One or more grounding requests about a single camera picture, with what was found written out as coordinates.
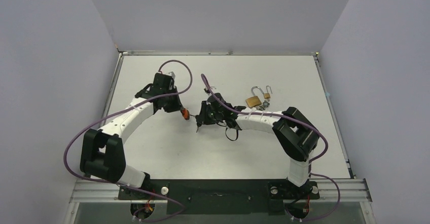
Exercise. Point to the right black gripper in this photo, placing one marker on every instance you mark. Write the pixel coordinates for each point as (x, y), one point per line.
(204, 114)

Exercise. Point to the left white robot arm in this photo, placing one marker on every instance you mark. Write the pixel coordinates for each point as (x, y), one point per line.
(103, 154)

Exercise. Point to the large brass padlock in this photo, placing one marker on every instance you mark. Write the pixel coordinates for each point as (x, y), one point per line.
(254, 101)

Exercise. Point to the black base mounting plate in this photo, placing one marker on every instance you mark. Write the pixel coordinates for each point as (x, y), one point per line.
(226, 196)

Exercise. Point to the small brass padlock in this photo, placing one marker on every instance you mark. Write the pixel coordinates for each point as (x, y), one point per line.
(267, 94)

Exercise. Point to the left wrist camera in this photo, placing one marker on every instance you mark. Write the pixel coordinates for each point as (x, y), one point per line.
(170, 76)

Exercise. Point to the black key bunch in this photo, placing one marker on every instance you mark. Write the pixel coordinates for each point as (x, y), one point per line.
(198, 124)

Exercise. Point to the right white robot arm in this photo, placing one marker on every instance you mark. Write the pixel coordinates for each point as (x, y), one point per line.
(297, 141)

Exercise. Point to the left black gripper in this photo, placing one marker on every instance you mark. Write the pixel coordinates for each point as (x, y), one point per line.
(177, 107)

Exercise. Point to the orange black padlock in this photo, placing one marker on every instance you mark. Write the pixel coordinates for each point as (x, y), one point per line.
(185, 113)

